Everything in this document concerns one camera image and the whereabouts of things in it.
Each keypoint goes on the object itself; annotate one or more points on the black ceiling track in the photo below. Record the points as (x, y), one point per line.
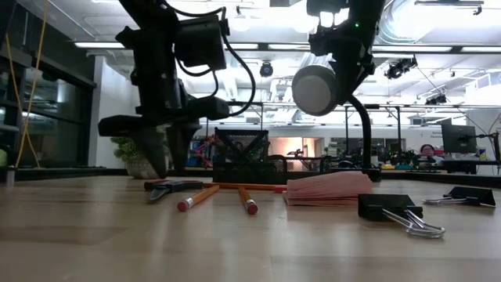
(450, 3)

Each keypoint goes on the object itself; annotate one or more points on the black desk lamp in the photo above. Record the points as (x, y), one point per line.
(315, 90)

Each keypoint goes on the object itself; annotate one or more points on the black binder clip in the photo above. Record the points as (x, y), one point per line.
(471, 196)
(387, 205)

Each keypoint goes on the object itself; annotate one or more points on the black mesh desk organizer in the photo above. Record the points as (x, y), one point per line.
(240, 149)

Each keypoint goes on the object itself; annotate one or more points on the black aluminium table frame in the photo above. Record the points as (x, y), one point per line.
(58, 172)

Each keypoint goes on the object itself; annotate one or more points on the small grey cylinder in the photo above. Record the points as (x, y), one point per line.
(9, 176)

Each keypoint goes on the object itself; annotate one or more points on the pink sticky note pad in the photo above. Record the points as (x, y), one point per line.
(329, 188)

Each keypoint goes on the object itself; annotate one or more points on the yellow wooden pencil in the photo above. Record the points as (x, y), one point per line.
(197, 197)
(242, 186)
(247, 199)

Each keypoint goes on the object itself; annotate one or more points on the black computer monitor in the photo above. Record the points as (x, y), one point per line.
(460, 139)

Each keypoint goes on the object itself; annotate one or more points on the black ceiling dome camera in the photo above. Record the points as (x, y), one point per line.
(266, 69)

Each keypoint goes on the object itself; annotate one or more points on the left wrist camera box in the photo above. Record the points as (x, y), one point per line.
(201, 43)

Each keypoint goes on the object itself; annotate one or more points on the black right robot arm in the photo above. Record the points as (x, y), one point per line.
(372, 15)

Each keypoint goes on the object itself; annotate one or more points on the red eraser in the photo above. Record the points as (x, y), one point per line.
(281, 190)

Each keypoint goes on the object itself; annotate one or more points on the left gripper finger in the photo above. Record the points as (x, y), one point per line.
(150, 145)
(186, 137)

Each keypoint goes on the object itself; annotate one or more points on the green artificial potted plant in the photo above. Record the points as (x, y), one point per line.
(121, 150)

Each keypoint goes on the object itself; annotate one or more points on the ceiling light strip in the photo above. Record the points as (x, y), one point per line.
(287, 47)
(98, 45)
(411, 49)
(481, 49)
(244, 46)

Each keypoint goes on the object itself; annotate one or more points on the black ceiling spotlight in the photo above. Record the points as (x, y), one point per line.
(399, 68)

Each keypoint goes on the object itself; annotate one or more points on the person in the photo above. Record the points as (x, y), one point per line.
(427, 150)

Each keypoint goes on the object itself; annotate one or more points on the red and black scissors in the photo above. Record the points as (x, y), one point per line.
(180, 185)

